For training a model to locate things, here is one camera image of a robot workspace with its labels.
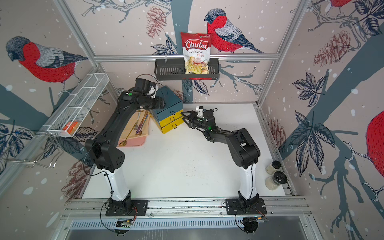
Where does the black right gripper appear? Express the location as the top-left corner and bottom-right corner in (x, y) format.
(180, 111), (208, 133)

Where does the teal drawer cabinet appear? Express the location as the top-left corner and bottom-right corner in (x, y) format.
(151, 86), (183, 122)

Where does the yellow bottom drawer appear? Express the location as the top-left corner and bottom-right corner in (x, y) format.
(162, 117), (184, 134)

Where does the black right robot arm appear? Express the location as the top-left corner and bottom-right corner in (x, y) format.
(181, 106), (261, 210)

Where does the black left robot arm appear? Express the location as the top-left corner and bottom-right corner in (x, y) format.
(85, 78), (165, 212)

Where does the silver fork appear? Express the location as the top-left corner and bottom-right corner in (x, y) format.
(134, 111), (141, 131)

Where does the iridescent purple spoon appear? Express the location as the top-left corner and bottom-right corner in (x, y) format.
(136, 114), (149, 136)

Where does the pink tray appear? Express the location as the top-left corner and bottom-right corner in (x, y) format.
(117, 136), (147, 147)

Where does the gold cutlery piece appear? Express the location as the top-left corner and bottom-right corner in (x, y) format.
(119, 124), (135, 147)

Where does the Chuba cassava chips bag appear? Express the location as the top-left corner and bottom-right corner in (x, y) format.
(181, 32), (212, 75)

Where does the orange item in shelf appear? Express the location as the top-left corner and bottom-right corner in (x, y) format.
(63, 121), (80, 135)

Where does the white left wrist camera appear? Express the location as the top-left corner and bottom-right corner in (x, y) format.
(147, 85), (159, 99)

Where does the black wire wall basket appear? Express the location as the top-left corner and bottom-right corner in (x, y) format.
(155, 58), (220, 81)

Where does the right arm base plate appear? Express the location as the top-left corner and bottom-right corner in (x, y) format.
(225, 198), (267, 215)

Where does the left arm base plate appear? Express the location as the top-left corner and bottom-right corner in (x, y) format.
(106, 199), (149, 217)

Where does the wire hook rack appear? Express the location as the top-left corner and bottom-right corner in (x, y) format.
(1, 130), (64, 169)

